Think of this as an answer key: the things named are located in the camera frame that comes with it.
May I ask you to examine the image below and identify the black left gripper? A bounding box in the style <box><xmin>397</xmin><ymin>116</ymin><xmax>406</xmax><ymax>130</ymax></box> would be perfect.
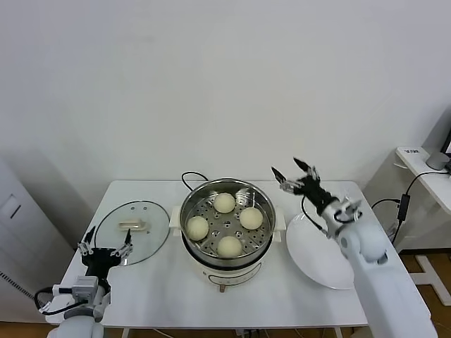
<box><xmin>78</xmin><ymin>226</ymin><xmax>133</xmax><ymax>279</ymax></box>

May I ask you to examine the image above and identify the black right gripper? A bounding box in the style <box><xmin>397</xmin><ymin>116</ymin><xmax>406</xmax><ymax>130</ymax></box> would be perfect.
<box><xmin>271</xmin><ymin>158</ymin><xmax>334</xmax><ymax>214</ymax></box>

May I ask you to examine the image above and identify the glass pot lid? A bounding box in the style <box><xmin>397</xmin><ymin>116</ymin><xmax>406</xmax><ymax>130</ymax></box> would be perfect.
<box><xmin>94</xmin><ymin>199</ymin><xmax>171</xmax><ymax>265</ymax></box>

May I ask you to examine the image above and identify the white steamed baozi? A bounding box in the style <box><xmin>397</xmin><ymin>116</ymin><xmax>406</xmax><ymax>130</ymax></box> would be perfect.
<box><xmin>216</xmin><ymin>234</ymin><xmax>243</xmax><ymax>258</ymax></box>
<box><xmin>214</xmin><ymin>192</ymin><xmax>236</xmax><ymax>214</ymax></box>
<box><xmin>185</xmin><ymin>215</ymin><xmax>210</xmax><ymax>242</ymax></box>
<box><xmin>239</xmin><ymin>206</ymin><xmax>264</xmax><ymax>230</ymax></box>

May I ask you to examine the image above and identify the stainless steel steamer insert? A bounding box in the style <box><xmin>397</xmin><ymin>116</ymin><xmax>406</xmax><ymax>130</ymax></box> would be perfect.
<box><xmin>170</xmin><ymin>178</ymin><xmax>285</xmax><ymax>269</ymax></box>

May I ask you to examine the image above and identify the white round plate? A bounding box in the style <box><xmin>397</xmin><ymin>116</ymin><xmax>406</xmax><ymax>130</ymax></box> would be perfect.
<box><xmin>285</xmin><ymin>211</ymin><xmax>357</xmax><ymax>290</ymax></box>

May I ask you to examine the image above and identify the white cabinet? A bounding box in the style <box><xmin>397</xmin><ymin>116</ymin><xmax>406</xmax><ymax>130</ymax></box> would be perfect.
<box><xmin>0</xmin><ymin>160</ymin><xmax>77</xmax><ymax>314</ymax></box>

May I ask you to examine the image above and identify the cream electric cooker base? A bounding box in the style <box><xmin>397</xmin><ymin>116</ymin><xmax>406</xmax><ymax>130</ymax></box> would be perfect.
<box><xmin>172</xmin><ymin>227</ymin><xmax>285</xmax><ymax>294</ymax></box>

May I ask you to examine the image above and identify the grey cylindrical stand base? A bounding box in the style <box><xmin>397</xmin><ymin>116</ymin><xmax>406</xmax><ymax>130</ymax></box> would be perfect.
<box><xmin>424</xmin><ymin>151</ymin><xmax>450</xmax><ymax>172</ymax></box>

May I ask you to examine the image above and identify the grey computer monitor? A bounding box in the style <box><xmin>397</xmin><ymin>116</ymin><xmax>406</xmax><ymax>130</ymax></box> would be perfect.
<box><xmin>421</xmin><ymin>104</ymin><xmax>451</xmax><ymax>156</ymax></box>

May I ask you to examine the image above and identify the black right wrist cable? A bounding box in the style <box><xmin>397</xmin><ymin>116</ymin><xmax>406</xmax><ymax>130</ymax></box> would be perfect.
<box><xmin>301</xmin><ymin>195</ymin><xmax>339</xmax><ymax>241</ymax></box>

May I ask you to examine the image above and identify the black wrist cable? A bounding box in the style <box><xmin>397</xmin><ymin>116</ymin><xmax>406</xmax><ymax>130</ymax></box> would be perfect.
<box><xmin>301</xmin><ymin>195</ymin><xmax>339</xmax><ymax>241</ymax></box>
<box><xmin>33</xmin><ymin>287</ymin><xmax>77</xmax><ymax>315</ymax></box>

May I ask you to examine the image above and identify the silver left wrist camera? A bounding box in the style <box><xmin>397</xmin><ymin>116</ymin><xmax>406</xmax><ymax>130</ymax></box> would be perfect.
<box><xmin>51</xmin><ymin>275</ymin><xmax>99</xmax><ymax>304</ymax></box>

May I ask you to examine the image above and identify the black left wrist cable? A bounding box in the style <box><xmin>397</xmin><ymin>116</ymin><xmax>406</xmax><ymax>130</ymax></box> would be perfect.
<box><xmin>33</xmin><ymin>287</ymin><xmax>77</xmax><ymax>315</ymax></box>

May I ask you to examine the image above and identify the black power adapter cable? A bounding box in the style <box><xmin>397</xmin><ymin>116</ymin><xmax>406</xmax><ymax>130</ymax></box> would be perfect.
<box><xmin>369</xmin><ymin>170</ymin><xmax>451</xmax><ymax>247</ymax></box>

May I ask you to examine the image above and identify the black cooker power cord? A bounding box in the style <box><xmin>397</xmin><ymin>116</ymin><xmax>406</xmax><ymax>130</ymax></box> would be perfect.
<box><xmin>180</xmin><ymin>171</ymin><xmax>209</xmax><ymax>193</ymax></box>

